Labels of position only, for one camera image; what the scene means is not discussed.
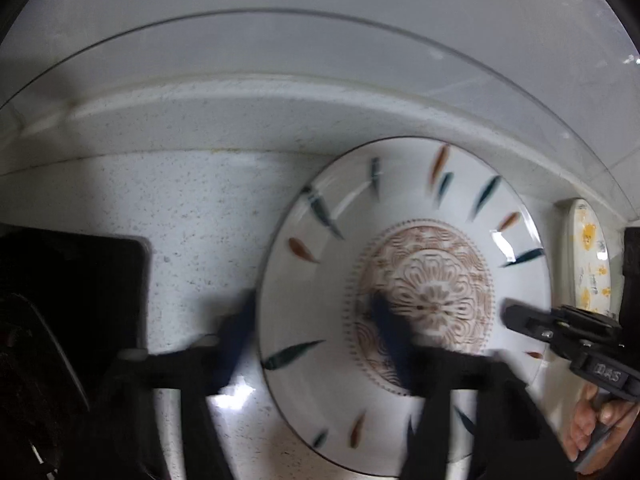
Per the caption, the black wok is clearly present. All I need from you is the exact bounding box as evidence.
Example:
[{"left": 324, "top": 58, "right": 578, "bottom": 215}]
[{"left": 0, "top": 292, "right": 93, "bottom": 480}]

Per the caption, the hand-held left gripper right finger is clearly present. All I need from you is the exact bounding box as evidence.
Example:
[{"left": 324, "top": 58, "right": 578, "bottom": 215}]
[{"left": 370, "top": 295, "right": 576, "bottom": 480}]

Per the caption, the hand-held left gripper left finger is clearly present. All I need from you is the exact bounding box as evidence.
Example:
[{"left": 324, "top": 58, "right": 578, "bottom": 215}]
[{"left": 100, "top": 287, "right": 261, "bottom": 480}]

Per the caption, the black glass cooktop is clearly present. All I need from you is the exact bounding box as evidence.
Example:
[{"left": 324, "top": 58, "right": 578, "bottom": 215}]
[{"left": 0, "top": 227, "right": 152, "bottom": 361}]

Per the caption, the large white fish-print plate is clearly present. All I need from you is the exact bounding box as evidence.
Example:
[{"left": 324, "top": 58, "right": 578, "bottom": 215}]
[{"left": 256, "top": 136, "right": 553, "bottom": 478}]

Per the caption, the person's right hand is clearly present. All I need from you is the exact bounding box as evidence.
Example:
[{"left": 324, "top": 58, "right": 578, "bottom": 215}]
[{"left": 567, "top": 391, "right": 636, "bottom": 472}]

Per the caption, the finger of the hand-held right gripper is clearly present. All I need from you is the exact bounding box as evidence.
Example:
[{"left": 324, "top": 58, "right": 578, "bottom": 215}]
[{"left": 501, "top": 301, "right": 571, "bottom": 356}]

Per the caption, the white plate with yellow prints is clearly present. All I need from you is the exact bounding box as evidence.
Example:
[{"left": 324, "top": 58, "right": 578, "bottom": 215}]
[{"left": 555, "top": 198, "right": 617, "bottom": 318}]

